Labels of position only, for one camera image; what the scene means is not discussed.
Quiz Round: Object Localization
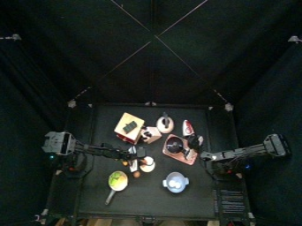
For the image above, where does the white printed label sticker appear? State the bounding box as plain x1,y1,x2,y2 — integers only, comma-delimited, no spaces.
219,189,247,222

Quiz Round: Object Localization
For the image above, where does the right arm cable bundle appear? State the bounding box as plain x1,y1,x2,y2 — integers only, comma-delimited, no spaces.
214,154,253,177

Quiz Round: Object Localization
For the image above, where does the wooden toy toaster box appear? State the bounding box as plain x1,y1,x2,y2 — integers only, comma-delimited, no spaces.
114,112,146,146

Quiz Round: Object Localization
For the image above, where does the silver toy spatula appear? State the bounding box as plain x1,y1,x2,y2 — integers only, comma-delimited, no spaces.
184,147,197,161

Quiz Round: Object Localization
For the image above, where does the frying pan with green food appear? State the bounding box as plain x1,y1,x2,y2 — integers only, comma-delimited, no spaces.
104,169,130,206

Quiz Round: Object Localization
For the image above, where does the small wooden toy cube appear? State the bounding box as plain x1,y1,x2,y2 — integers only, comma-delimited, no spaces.
140,126,163,145

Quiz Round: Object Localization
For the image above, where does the blue bowl with eggs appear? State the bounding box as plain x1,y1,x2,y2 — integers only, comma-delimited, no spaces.
162,171,191,194

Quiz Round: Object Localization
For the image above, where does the black toy pot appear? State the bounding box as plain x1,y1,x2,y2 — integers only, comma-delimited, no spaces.
164,136,188,154

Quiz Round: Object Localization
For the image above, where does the white toy knife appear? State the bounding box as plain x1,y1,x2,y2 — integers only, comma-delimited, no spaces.
127,146,140,174

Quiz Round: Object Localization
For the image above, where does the red white toy iron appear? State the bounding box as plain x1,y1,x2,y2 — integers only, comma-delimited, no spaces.
180,119,197,139

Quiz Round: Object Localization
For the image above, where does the pink toy kettle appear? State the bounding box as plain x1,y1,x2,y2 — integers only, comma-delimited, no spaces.
156,111,176,134

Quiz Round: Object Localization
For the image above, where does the pink toy stove board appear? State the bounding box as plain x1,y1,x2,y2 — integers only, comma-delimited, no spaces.
162,133,206,166

